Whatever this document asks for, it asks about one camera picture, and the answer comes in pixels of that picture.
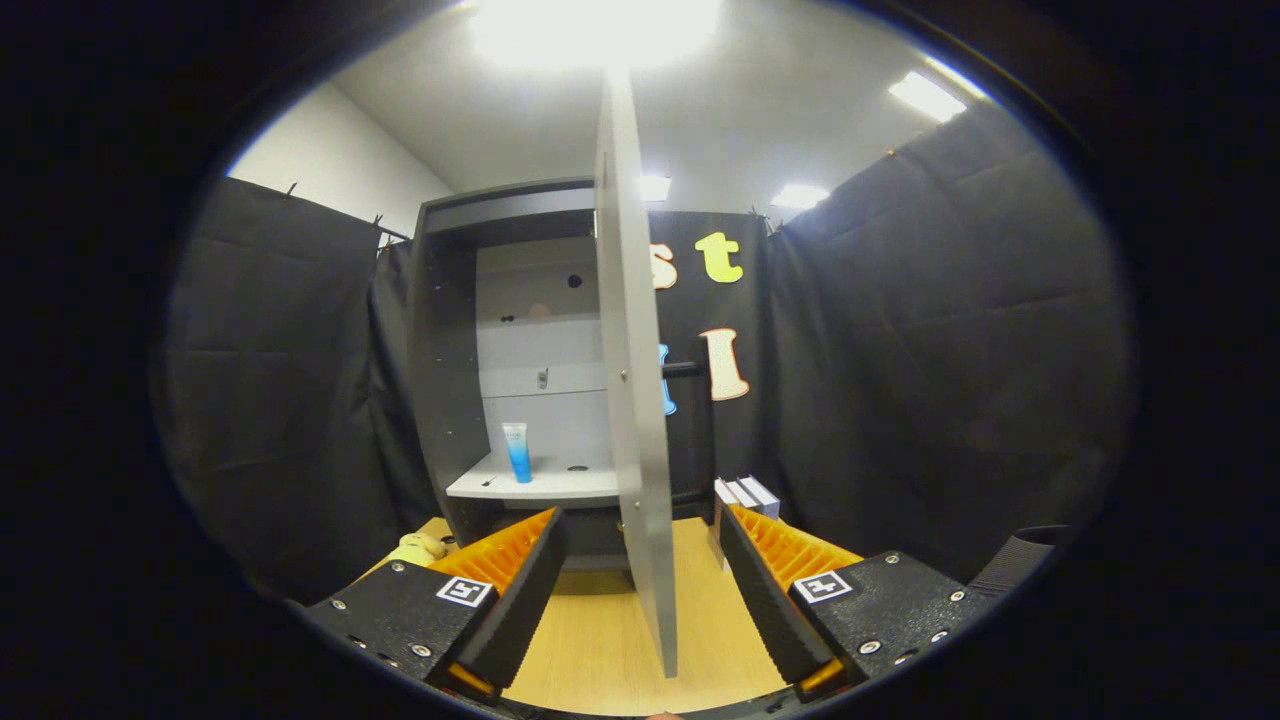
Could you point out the white cabinet shelf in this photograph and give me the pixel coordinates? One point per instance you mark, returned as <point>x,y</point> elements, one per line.
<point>560,485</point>

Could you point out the white book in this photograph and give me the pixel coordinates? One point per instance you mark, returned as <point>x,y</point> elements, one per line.
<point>742,492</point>

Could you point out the small ceiling light panel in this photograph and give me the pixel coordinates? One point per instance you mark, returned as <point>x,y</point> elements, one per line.
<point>800,196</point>
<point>655,188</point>

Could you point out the dark grey cabinet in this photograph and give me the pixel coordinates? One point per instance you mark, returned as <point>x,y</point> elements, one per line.
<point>440,400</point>

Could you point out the white and blue tube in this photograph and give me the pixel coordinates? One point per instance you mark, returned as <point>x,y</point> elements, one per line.
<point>518,455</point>

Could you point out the double strip ceiling light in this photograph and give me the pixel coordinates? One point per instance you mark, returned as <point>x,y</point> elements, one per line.
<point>928,96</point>

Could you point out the yellow plush toy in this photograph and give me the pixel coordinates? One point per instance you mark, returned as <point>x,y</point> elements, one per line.
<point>415,548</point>

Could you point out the large ceiling light panel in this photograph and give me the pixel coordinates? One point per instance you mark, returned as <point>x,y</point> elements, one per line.
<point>595,30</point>

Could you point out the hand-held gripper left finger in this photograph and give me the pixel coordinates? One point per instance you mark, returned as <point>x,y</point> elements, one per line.
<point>515,620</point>

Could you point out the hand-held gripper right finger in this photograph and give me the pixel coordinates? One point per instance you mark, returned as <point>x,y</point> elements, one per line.
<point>770,610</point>

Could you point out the black backdrop cloth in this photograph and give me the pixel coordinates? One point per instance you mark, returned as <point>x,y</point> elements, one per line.
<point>950,350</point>

